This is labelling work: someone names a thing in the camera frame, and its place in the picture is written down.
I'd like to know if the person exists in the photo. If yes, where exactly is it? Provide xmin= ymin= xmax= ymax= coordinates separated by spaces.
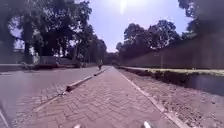
xmin=97 ymin=59 xmax=104 ymax=71

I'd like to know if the red brick path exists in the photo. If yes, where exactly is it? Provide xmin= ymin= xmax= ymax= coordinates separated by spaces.
xmin=13 ymin=65 xmax=183 ymax=128

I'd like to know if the row of kerb stones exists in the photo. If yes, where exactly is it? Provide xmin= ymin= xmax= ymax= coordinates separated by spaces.
xmin=33 ymin=67 xmax=108 ymax=113

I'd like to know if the row of trees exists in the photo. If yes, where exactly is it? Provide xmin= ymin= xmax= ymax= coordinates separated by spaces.
xmin=0 ymin=0 xmax=108 ymax=65
xmin=115 ymin=0 xmax=224 ymax=62

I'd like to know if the pale kerb line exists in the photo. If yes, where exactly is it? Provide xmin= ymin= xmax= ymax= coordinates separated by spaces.
xmin=114 ymin=67 xmax=192 ymax=128

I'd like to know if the grey asphalt road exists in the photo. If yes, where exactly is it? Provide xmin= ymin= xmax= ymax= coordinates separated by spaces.
xmin=0 ymin=66 xmax=108 ymax=128

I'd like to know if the pale wall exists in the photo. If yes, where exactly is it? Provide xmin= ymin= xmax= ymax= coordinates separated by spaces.
xmin=0 ymin=49 xmax=98 ymax=72

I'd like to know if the long grey wall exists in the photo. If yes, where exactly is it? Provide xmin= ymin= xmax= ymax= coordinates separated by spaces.
xmin=119 ymin=30 xmax=224 ymax=71

